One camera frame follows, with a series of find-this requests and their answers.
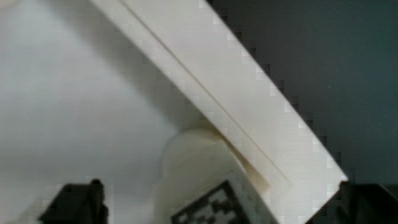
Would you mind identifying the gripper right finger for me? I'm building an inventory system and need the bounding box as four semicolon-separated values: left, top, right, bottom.
305;182;398;224

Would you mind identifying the white leg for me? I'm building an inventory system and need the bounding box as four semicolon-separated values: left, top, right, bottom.
154;128;279;224

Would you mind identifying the white square tabletop part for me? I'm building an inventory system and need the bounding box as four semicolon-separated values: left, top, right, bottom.
0;0;350;224

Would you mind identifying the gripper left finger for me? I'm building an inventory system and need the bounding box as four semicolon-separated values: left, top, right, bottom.
37;179;108;224

